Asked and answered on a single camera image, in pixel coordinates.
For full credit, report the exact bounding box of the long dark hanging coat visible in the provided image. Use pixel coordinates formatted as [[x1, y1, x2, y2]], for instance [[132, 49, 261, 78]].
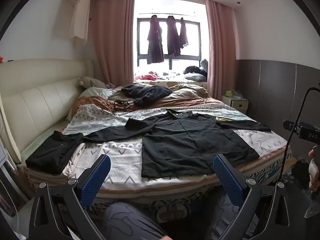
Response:
[[147, 15, 165, 65]]

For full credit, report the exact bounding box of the black fuzzy item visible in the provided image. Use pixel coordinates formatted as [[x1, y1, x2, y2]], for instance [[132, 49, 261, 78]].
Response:
[[184, 65, 201, 75]]

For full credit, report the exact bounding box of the light green pillow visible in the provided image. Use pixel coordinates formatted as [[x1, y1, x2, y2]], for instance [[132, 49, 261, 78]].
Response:
[[79, 87, 113, 98]]

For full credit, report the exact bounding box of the person's right hand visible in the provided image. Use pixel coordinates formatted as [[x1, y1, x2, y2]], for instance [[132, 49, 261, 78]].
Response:
[[308, 149, 320, 192]]

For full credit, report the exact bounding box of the large black shirt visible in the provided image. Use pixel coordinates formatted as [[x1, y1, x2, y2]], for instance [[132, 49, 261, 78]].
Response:
[[84, 109, 272, 178]]

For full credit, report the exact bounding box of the clothes rod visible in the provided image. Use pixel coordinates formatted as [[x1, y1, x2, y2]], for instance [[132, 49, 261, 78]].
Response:
[[139, 12, 207, 19]]

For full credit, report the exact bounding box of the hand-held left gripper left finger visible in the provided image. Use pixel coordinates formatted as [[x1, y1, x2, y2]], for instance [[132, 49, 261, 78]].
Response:
[[28, 154, 111, 240]]

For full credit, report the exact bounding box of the cream leather bed headboard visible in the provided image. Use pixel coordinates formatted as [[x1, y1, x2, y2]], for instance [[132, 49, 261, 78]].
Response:
[[0, 58, 94, 165]]

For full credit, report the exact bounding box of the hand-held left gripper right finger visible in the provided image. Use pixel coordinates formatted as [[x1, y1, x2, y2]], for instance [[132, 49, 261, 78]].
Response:
[[212, 154, 295, 240]]

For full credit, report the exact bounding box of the grey plush toy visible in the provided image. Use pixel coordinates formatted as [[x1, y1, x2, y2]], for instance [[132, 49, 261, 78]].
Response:
[[79, 76, 109, 88]]

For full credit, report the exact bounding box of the beige quilt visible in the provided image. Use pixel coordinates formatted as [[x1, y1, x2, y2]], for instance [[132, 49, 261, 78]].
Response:
[[110, 81, 210, 100]]

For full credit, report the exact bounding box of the thin black cable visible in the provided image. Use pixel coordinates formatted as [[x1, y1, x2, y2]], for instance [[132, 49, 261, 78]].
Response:
[[100, 100, 137, 115]]

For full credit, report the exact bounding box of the pale pillow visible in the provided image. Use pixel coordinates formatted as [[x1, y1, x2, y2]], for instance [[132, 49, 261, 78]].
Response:
[[185, 73, 208, 82]]

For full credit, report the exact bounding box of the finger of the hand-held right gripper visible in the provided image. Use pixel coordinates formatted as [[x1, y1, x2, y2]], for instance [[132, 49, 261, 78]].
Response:
[[283, 120, 298, 131]]

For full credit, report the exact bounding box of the folded black garment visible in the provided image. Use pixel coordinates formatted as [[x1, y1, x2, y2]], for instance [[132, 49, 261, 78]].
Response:
[[25, 131, 85, 176]]

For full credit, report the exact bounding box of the black knit sweater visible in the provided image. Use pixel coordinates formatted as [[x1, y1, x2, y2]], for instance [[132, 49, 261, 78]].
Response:
[[121, 84, 173, 107]]

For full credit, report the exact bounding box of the pink clothing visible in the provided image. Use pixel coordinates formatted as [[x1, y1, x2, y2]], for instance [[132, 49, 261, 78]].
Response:
[[136, 74, 159, 81]]

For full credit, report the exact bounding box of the white hanging garment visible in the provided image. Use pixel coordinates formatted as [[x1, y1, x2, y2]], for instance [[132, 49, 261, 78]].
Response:
[[69, 0, 90, 40]]

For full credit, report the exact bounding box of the pink curtain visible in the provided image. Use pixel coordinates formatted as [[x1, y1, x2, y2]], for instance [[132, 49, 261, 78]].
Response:
[[90, 0, 137, 88], [205, 0, 240, 98]]

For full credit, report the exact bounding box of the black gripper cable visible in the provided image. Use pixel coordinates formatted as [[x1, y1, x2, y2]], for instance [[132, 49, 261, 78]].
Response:
[[277, 87, 320, 184]]

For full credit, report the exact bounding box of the white nightstand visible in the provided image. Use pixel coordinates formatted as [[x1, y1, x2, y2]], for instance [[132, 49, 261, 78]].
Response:
[[221, 94, 249, 109]]

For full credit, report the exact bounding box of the patterned white green blanket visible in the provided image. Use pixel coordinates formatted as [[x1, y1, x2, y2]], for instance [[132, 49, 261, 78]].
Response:
[[61, 102, 293, 220]]

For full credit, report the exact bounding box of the dark framed window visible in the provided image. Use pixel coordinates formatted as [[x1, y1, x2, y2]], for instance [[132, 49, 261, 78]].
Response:
[[136, 17, 202, 71]]

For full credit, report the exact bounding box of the dark hanging jacket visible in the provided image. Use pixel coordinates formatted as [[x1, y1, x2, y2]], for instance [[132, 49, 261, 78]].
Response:
[[166, 15, 182, 57]]

